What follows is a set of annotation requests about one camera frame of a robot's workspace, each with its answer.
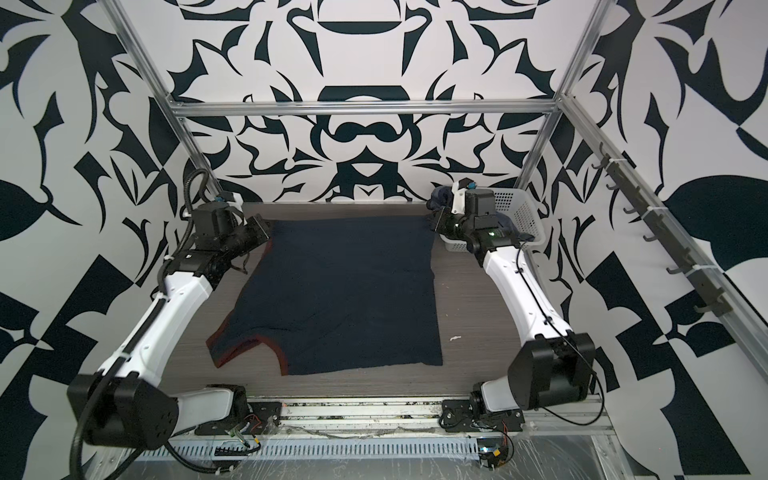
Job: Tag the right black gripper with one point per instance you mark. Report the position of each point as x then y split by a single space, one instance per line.
443 224

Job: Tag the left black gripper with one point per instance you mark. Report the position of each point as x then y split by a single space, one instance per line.
260 230

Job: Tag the navy tank top red trim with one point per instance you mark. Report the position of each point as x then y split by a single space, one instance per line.
337 294

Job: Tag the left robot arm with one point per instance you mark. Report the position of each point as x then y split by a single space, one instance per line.
122 405

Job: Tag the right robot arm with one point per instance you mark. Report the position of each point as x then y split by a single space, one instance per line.
554 365

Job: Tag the blue-grey tank top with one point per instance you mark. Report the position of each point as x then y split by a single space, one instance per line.
441 201

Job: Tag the white plastic laundry basket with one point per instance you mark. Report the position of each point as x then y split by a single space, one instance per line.
514 206

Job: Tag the small green circuit board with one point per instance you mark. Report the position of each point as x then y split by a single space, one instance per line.
495 452

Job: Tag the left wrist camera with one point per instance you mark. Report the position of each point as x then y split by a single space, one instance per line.
230 198

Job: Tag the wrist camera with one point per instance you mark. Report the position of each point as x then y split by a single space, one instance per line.
459 192
230 198

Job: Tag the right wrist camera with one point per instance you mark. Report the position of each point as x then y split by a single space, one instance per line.
459 192

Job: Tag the aluminium frame crossbar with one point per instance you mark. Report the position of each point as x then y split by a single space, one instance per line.
211 109

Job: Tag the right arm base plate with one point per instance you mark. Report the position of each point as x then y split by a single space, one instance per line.
461 416

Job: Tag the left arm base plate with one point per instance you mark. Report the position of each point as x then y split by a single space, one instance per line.
256 419

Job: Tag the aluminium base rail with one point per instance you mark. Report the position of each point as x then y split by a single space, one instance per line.
375 417

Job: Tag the white slotted cable duct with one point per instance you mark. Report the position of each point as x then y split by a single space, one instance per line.
281 449

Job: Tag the wall hook rail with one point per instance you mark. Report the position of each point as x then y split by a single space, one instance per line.
665 230

